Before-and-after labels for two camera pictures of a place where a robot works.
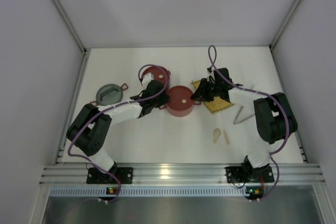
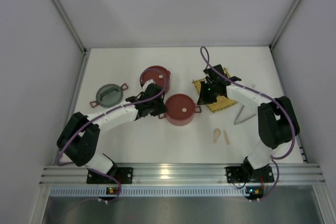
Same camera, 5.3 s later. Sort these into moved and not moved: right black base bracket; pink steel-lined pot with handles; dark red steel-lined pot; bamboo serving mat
Moved: pink steel-lined pot with handles
Not moved: bamboo serving mat; dark red steel-lined pot; right black base bracket
